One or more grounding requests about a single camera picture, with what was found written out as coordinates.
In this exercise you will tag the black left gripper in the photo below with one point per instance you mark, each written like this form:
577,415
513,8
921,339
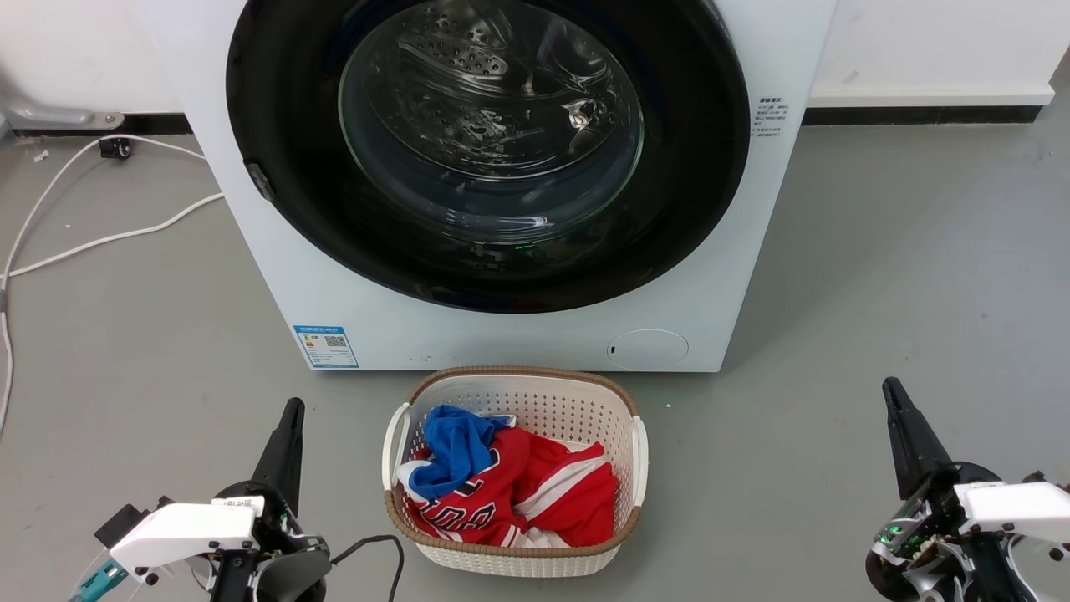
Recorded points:
288,556

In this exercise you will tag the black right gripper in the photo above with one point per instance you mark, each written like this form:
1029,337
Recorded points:
919,535

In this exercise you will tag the black round glass washer door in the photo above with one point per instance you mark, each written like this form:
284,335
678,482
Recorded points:
685,192

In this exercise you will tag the white front-load washing machine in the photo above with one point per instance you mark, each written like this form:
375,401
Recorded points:
501,339

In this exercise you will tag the blue energy label sticker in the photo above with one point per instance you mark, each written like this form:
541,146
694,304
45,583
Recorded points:
326,346

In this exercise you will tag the blue garment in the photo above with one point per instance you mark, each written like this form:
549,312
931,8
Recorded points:
456,447

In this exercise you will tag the teal connector plug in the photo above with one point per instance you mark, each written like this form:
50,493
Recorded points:
100,581

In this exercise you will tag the white woven-rim laundry basket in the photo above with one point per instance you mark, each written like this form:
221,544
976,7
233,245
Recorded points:
518,393

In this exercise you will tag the red white basketball jersey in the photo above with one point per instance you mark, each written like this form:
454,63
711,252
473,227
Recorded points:
560,497

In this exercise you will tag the round white filter cover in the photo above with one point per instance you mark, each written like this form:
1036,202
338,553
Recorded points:
648,349

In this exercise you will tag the small black caster wheel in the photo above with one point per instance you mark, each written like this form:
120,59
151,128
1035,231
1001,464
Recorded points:
115,148

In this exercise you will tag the black text sticker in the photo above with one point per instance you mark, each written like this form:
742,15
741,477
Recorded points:
770,117

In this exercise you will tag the grey metal floor bracket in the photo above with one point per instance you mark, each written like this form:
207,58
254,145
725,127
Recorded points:
58,115

